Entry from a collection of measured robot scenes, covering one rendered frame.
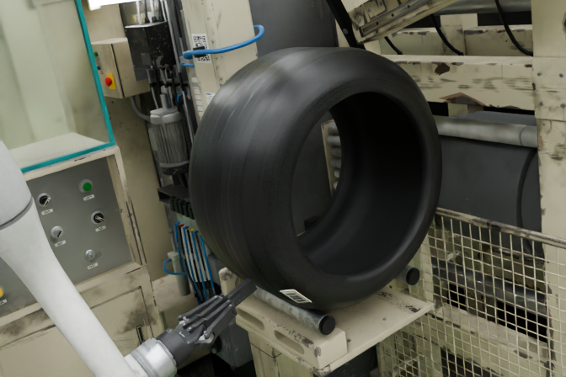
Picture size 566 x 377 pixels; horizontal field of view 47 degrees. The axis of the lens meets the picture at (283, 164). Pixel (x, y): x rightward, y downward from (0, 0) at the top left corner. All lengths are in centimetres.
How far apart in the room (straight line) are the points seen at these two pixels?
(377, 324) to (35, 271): 87
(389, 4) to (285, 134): 56
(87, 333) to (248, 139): 47
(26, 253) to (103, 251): 89
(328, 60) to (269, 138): 22
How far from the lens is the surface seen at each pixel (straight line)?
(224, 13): 164
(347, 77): 136
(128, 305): 200
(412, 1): 163
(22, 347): 194
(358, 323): 167
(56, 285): 114
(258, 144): 127
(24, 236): 108
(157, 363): 135
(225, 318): 139
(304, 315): 152
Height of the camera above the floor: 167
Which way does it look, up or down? 17 degrees down
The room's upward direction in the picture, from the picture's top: 10 degrees counter-clockwise
